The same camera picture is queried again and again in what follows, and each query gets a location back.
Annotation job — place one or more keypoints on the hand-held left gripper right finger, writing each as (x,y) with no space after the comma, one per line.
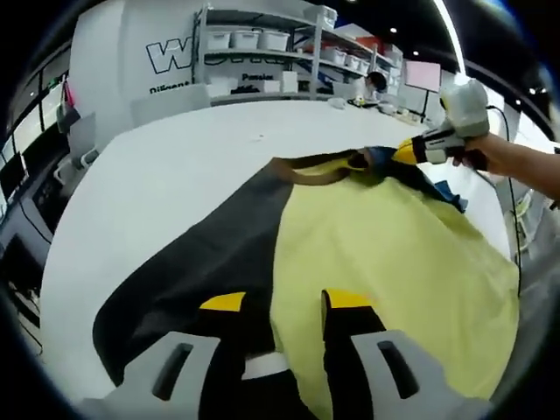
(372,376)

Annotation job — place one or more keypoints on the colour-block garment with brown collar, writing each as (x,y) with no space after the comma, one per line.
(219,245)

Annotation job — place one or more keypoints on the small white crumpled object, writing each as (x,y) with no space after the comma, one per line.
(337,104)

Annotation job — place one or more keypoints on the pink display screen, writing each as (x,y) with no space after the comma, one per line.
(422,76)

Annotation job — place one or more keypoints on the rows of white storage bins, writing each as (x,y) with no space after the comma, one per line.
(245,39)

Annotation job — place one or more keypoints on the person's right hand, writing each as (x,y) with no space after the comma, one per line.
(470,158)

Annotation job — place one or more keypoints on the hanging bag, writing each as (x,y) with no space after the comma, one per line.
(70,94)

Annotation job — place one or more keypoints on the grey metal shelf rack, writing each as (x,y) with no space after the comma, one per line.
(317,52)

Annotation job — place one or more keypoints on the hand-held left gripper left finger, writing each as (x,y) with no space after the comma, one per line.
(140,389)

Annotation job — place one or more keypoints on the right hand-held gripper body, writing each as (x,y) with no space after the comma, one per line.
(466,109)

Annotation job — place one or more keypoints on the long ceiling light strip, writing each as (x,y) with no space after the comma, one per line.
(450,35)

